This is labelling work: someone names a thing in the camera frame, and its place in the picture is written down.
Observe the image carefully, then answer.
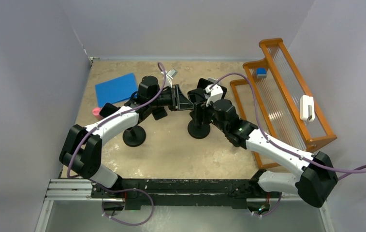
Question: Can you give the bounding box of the black round-base stand left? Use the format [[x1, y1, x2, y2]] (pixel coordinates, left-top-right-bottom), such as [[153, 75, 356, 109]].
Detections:
[[122, 126, 146, 147]]

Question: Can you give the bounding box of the black phone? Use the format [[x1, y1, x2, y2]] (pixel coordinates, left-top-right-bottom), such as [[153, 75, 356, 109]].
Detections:
[[197, 78, 227, 102], [187, 87, 207, 106]]

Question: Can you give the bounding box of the pink cup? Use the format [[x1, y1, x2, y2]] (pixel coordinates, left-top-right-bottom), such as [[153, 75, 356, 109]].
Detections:
[[92, 107, 103, 121]]

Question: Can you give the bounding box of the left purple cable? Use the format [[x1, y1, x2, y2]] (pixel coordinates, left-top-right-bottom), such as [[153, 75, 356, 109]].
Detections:
[[66, 62, 167, 180]]

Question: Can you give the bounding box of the purple-cased phone on stand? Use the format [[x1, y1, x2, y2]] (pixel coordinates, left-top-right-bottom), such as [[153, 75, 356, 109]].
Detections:
[[99, 103, 120, 118]]

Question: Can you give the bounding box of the blue small block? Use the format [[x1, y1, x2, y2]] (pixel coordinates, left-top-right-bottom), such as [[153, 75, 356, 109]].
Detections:
[[256, 67, 267, 79]]

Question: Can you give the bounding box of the black folding phone stand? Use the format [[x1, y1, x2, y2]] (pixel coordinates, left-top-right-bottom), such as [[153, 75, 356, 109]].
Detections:
[[152, 107, 168, 121]]

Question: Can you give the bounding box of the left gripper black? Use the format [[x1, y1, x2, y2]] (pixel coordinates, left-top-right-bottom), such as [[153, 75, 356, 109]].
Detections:
[[148, 84, 195, 111]]

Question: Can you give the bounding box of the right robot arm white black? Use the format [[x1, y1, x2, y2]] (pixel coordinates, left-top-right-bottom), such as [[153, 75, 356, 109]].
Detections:
[[188, 78, 338, 208]]

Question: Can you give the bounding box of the black phone on silver stand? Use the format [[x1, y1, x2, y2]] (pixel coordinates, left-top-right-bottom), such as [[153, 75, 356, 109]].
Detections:
[[197, 78, 227, 102]]

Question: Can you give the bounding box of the silver phone stand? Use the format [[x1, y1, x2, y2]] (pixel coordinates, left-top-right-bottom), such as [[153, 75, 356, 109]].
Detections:
[[207, 77, 220, 85]]

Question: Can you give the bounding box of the purple cable loop front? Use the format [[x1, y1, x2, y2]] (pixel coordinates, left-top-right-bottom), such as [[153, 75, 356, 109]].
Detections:
[[101, 188, 157, 227]]

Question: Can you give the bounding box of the black base frame rail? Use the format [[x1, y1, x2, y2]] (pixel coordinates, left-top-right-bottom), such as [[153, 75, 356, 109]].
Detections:
[[43, 178, 305, 212]]

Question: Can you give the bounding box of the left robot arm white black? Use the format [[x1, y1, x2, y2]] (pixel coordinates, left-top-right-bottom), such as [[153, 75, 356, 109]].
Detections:
[[59, 76, 193, 198]]

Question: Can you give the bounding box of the black round-base pole stand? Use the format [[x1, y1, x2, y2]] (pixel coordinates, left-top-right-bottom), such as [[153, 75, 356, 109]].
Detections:
[[188, 112, 210, 139]]

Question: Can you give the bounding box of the white clip on rack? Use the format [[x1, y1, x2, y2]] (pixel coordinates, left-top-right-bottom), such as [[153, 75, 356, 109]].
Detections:
[[299, 95, 315, 122]]

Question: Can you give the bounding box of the orange wooden rack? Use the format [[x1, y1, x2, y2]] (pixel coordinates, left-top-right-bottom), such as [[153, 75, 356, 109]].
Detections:
[[230, 38, 337, 152]]

